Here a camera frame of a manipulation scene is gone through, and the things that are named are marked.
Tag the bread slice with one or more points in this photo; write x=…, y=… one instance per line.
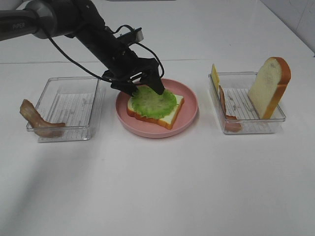
x=269, y=86
x=166, y=122

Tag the yellow cheese slice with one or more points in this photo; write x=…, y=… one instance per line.
x=215, y=78

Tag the clear plastic tray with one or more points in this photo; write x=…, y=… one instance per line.
x=235, y=86
x=75, y=101

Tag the bacon strip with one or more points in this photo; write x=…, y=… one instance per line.
x=234, y=126
x=28, y=111

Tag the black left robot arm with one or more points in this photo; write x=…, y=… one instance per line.
x=46, y=19

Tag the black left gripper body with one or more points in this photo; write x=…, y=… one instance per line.
x=126, y=64

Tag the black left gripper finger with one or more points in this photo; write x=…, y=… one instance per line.
x=152, y=80
x=125, y=87

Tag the clear right plastic tray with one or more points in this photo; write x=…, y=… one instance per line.
x=235, y=86

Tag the green lettuce leaf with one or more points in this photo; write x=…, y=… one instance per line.
x=147, y=103

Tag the clear left plastic tray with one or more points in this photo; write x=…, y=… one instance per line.
x=75, y=101

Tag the pink round plate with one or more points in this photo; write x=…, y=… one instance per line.
x=184, y=118

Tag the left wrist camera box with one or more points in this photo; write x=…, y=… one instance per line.
x=132, y=37

